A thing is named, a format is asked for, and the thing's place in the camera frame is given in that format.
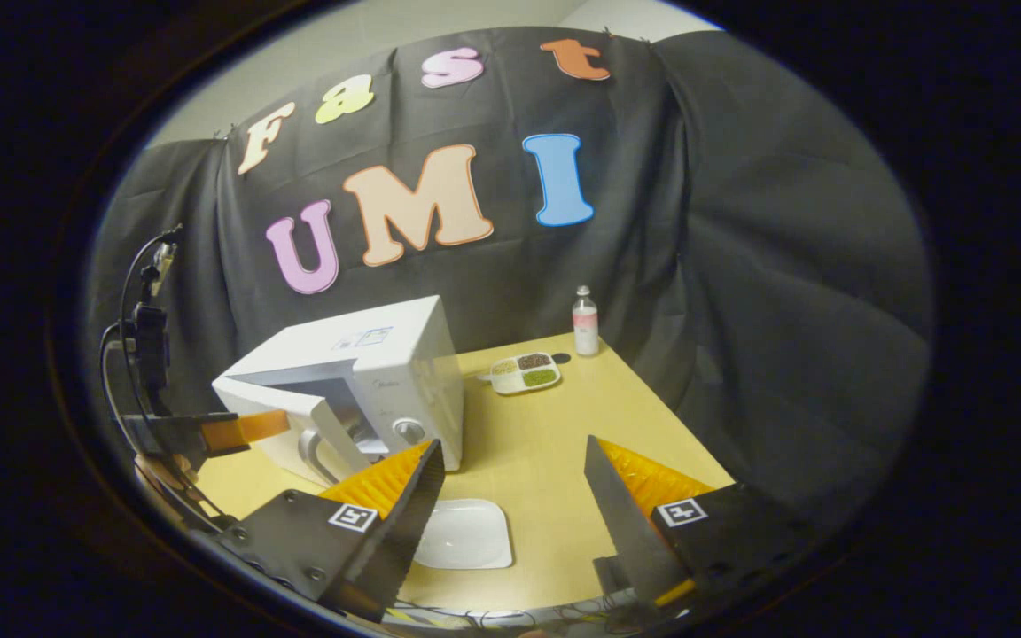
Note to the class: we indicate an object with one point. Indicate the white microwave oven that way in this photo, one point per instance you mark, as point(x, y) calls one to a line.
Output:
point(386, 372)

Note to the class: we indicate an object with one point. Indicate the white square plate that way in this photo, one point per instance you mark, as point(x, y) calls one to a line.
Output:
point(471, 536)

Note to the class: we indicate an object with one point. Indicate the small pink label bottle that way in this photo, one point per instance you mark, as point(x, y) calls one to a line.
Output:
point(586, 332)

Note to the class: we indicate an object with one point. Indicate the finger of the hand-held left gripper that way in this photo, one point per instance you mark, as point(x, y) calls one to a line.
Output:
point(174, 432)

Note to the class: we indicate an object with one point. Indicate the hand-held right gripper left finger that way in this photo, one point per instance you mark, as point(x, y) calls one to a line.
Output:
point(404, 532)

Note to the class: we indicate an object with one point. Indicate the white divided food tray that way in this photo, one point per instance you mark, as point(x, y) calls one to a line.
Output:
point(524, 381)

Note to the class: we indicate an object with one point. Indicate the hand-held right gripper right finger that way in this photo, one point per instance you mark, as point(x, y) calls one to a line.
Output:
point(626, 532)

